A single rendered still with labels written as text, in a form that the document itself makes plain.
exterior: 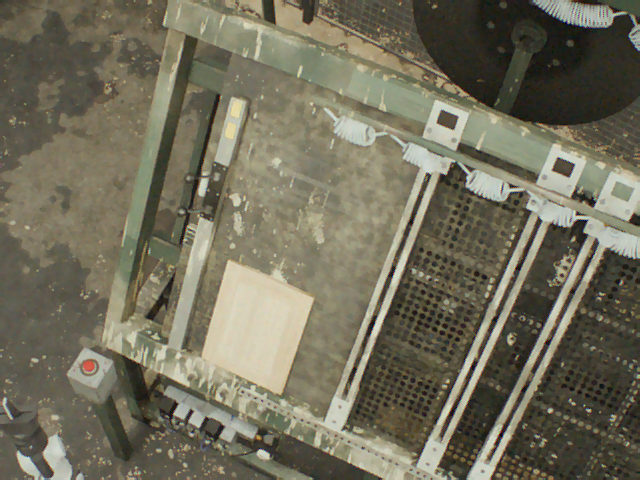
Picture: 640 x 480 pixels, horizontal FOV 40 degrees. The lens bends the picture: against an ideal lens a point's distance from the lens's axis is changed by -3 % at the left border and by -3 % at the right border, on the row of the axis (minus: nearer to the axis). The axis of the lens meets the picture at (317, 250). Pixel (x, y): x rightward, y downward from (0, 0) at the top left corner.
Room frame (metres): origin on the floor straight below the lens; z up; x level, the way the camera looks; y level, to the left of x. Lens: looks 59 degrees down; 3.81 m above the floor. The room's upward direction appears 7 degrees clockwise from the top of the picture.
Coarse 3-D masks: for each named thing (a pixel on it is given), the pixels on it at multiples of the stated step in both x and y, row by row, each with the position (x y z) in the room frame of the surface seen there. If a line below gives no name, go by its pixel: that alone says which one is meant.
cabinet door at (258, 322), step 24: (240, 264) 1.49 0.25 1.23; (240, 288) 1.43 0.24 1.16; (264, 288) 1.43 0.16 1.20; (288, 288) 1.42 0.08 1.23; (216, 312) 1.39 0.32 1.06; (240, 312) 1.38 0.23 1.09; (264, 312) 1.38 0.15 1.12; (288, 312) 1.37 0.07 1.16; (216, 336) 1.33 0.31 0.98; (240, 336) 1.33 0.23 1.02; (264, 336) 1.32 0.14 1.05; (288, 336) 1.32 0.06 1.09; (216, 360) 1.28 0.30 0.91; (240, 360) 1.27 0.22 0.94; (264, 360) 1.27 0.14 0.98; (288, 360) 1.26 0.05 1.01; (264, 384) 1.21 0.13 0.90
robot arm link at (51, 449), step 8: (48, 440) 0.75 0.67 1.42; (56, 440) 0.75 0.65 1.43; (40, 448) 0.71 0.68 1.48; (48, 448) 0.72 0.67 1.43; (56, 448) 0.73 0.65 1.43; (24, 456) 0.68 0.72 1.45; (32, 456) 0.68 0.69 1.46; (40, 456) 0.69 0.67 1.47; (48, 456) 0.70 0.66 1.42; (56, 456) 0.71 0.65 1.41; (64, 456) 0.72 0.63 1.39; (32, 464) 0.68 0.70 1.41; (40, 464) 0.67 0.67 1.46; (48, 464) 0.68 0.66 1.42; (40, 472) 0.66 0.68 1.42; (48, 472) 0.66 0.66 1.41
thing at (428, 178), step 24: (432, 120) 1.63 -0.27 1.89; (456, 144) 1.58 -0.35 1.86; (432, 168) 1.48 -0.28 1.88; (432, 192) 1.53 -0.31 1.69; (408, 216) 1.49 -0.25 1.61; (408, 240) 1.45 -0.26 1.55; (384, 288) 1.38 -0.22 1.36; (384, 312) 1.31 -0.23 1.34; (360, 336) 1.27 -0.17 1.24; (360, 360) 1.23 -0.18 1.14; (336, 408) 1.12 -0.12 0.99
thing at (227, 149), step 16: (240, 96) 1.82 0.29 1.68; (240, 112) 1.76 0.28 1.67; (224, 128) 1.74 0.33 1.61; (240, 128) 1.74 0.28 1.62; (224, 144) 1.71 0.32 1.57; (224, 160) 1.68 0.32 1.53; (224, 192) 1.64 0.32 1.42; (208, 224) 1.56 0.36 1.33; (208, 240) 1.53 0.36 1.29; (192, 256) 1.50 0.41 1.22; (192, 272) 1.47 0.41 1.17; (192, 288) 1.43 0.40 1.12; (192, 304) 1.40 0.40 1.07; (176, 320) 1.37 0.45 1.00; (176, 336) 1.33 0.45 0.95
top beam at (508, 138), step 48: (192, 0) 1.95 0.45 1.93; (240, 48) 1.83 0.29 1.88; (288, 48) 1.81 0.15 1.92; (336, 48) 1.86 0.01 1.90; (384, 96) 1.69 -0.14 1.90; (432, 96) 1.68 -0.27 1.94; (480, 144) 1.58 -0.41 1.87; (528, 144) 1.57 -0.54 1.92; (576, 144) 1.60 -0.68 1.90; (624, 192) 1.46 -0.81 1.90
